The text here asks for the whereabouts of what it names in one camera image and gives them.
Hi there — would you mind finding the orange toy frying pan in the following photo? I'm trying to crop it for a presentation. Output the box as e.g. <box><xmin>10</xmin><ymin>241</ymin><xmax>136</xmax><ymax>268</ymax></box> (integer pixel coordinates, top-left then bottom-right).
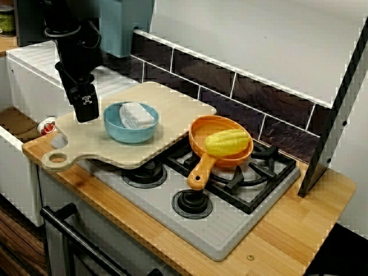
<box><xmin>186</xmin><ymin>114</ymin><xmax>255</xmax><ymax>190</ymax></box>

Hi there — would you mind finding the grey toy stove top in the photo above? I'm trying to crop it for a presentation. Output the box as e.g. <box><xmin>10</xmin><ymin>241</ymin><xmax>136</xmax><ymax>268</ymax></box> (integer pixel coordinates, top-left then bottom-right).
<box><xmin>77</xmin><ymin>126</ymin><xmax>301</xmax><ymax>262</ymax></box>

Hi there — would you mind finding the yellow toy corn cob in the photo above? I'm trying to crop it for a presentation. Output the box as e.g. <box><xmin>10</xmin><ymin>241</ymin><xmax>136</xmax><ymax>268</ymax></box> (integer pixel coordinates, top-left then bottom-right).
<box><xmin>204</xmin><ymin>128</ymin><xmax>250</xmax><ymax>158</ymax></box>

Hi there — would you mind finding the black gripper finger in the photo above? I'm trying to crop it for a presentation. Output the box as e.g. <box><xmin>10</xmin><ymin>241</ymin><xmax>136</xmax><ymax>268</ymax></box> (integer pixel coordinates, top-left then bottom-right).
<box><xmin>72</xmin><ymin>83</ymin><xmax>100</xmax><ymax>124</ymax></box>
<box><xmin>63</xmin><ymin>82</ymin><xmax>76</xmax><ymax>106</ymax></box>

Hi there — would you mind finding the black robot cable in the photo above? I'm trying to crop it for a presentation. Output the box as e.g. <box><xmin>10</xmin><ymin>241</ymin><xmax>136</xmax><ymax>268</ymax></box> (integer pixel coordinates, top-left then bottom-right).
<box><xmin>77</xmin><ymin>18</ymin><xmax>104</xmax><ymax>51</ymax></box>

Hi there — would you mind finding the white toy sink unit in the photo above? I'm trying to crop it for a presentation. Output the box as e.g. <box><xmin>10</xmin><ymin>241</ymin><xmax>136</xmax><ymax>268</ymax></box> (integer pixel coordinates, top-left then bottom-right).
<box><xmin>0</xmin><ymin>40</ymin><xmax>139</xmax><ymax>228</ymax></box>

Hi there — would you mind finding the light blue bowl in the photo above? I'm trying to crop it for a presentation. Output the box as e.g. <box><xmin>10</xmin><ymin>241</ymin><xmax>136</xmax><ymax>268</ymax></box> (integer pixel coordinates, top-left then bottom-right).
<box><xmin>102</xmin><ymin>101</ymin><xmax>160</xmax><ymax>144</ymax></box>

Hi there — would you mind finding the grey oven door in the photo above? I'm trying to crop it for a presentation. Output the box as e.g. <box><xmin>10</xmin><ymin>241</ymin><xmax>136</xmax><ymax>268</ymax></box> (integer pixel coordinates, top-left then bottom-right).
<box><xmin>40</xmin><ymin>169</ymin><xmax>185</xmax><ymax>276</ymax></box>

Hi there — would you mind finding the dark tile backsplash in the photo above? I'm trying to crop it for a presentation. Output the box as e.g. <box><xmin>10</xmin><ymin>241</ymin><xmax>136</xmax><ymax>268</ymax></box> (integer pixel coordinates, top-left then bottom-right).
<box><xmin>94</xmin><ymin>27</ymin><xmax>337</xmax><ymax>166</ymax></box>

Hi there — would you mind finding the green can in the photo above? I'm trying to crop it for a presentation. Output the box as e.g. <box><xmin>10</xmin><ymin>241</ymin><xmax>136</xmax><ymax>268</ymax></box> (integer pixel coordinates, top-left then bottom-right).
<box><xmin>0</xmin><ymin>5</ymin><xmax>16</xmax><ymax>37</ymax></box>

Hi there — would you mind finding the black oven door handle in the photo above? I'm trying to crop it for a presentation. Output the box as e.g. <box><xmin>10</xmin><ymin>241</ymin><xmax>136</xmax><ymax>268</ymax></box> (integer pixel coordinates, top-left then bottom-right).
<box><xmin>39</xmin><ymin>202</ymin><xmax>130</xmax><ymax>276</ymax></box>

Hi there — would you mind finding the black box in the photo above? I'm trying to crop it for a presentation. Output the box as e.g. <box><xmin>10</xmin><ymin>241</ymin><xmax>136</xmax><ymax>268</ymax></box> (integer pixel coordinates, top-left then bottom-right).
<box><xmin>13</xmin><ymin>0</ymin><xmax>58</xmax><ymax>47</ymax></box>

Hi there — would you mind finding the wooden cutting board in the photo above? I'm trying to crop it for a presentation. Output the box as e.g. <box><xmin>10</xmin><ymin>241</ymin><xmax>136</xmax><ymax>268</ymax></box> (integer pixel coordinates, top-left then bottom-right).
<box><xmin>41</xmin><ymin>81</ymin><xmax>218</xmax><ymax>173</ymax></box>

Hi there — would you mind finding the black stove knob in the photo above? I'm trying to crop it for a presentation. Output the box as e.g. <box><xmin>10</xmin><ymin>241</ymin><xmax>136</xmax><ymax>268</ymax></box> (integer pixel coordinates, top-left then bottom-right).
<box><xmin>171</xmin><ymin>188</ymin><xmax>213</xmax><ymax>221</ymax></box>
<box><xmin>120</xmin><ymin>160</ymin><xmax>168</xmax><ymax>189</ymax></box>

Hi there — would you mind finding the black slanted side panel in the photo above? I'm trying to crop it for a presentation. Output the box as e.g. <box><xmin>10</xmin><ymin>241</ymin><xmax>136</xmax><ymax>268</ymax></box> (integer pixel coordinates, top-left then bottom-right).
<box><xmin>297</xmin><ymin>20</ymin><xmax>368</xmax><ymax>198</ymax></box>

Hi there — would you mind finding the tomato can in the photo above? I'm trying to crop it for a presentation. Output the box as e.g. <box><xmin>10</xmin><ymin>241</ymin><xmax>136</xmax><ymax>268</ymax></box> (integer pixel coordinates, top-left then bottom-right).
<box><xmin>37</xmin><ymin>116</ymin><xmax>58</xmax><ymax>136</ymax></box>

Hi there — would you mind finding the black burner grate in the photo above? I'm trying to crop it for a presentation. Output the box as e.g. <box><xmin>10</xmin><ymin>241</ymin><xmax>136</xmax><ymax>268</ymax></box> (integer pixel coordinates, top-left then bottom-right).
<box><xmin>163</xmin><ymin>135</ymin><xmax>297</xmax><ymax>216</ymax></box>

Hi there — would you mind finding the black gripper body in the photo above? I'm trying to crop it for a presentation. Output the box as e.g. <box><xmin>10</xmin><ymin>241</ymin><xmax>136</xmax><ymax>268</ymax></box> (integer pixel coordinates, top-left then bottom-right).
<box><xmin>54</xmin><ymin>24</ymin><xmax>104</xmax><ymax>87</ymax></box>

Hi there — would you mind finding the teal box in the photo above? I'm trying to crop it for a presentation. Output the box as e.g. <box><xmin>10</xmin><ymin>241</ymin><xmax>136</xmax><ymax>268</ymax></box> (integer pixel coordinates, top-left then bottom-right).
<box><xmin>77</xmin><ymin>0</ymin><xmax>156</xmax><ymax>58</ymax></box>

